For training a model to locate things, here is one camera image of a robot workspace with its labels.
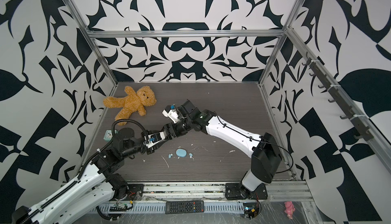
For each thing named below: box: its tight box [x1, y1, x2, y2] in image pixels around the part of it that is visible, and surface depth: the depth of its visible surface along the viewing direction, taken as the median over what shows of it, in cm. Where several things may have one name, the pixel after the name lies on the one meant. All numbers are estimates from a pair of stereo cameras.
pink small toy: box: [284, 201, 296, 220], surface depth 70 cm
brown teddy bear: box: [103, 85, 157, 126], surface depth 101 cm
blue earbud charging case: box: [175, 148, 187, 158], surface depth 87 cm
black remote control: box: [164, 200, 205, 215], surface depth 71 cm
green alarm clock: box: [103, 129, 114, 143], surface depth 93 cm
